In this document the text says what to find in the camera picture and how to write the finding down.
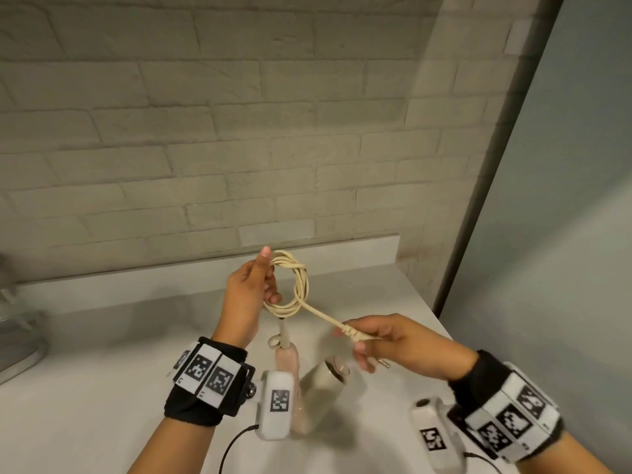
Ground person's left hand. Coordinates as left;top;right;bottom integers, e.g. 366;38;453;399
212;246;283;349

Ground person's right hand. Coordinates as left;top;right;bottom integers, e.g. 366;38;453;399
333;313;480;382

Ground beige power cord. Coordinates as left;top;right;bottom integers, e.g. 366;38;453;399
263;249;392;367

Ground person's left forearm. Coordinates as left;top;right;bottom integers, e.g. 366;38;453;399
127;413;219;474

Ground person's right forearm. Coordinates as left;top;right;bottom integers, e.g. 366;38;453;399
498;431;614;474

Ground pink and beige hair dryer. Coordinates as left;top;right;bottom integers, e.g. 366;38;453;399
268;333;367;436

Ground black left wristband with markers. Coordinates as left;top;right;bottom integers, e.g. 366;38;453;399
164;336;256;428

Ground black wristband with markers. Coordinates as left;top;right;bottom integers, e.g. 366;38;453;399
164;336;256;428
447;349;565;464

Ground black right wristband with markers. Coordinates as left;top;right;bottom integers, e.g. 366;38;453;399
447;349;565;464

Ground grey tall cabinet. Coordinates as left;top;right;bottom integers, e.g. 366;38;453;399
433;0;632;474

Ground grey metal appliance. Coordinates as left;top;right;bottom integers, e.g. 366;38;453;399
0;254;48;386

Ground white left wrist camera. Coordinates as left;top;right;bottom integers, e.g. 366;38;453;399
256;369;303;443

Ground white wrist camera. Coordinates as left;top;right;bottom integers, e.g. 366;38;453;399
408;397;468;474
256;369;303;443

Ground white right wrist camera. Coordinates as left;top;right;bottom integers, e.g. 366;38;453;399
408;397;468;474

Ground black left camera cable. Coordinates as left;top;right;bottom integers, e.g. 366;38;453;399
217;424;260;474

